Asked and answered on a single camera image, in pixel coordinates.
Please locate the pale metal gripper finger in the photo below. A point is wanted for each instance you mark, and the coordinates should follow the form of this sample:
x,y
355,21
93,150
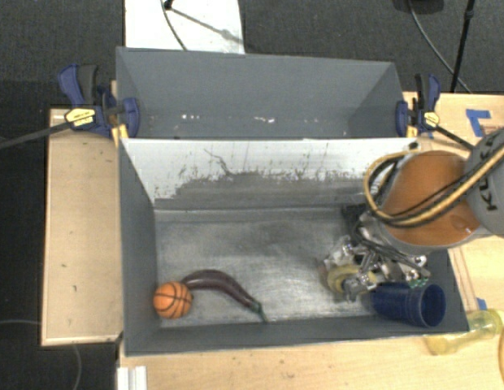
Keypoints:
x,y
354,290
331,265

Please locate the dark blue cup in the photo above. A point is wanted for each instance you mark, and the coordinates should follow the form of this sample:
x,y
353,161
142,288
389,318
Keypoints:
x,y
406,305

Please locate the grey metal bin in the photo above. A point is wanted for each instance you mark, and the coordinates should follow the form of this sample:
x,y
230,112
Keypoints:
x,y
252,234

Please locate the clear yellow plastic bottle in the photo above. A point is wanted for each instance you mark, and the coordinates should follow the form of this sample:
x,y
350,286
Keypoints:
x,y
475,327

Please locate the purple toy eggplant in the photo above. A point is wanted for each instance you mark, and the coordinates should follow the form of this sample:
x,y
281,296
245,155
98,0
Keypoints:
x,y
223,284

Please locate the orange toy basketball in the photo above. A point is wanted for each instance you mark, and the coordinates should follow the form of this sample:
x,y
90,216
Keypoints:
x,y
172,300

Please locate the pale wood board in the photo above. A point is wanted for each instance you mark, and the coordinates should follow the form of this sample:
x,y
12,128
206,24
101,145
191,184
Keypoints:
x,y
83,234

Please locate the black cylinder on white bracket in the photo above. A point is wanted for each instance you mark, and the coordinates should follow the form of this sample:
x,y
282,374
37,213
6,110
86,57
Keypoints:
x,y
353,215

